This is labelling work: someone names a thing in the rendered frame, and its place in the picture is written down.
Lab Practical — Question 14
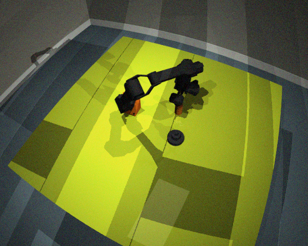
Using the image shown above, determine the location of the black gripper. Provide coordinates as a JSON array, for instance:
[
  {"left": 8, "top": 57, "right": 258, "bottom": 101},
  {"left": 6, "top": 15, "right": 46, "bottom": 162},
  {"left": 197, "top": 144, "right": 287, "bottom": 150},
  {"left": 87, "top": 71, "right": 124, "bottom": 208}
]
[{"left": 169, "top": 77, "right": 191, "bottom": 107}]

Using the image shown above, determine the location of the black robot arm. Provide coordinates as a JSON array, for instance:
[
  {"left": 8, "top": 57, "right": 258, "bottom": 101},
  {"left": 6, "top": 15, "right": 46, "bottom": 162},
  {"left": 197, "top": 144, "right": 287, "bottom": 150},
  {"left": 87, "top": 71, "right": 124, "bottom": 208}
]
[{"left": 115, "top": 59, "right": 204, "bottom": 114}]

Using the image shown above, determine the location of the orange tapered knob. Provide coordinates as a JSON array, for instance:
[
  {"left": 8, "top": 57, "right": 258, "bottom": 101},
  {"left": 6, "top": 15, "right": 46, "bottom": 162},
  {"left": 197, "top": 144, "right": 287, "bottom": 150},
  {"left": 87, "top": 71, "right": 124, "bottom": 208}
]
[{"left": 175, "top": 104, "right": 183, "bottom": 115}]

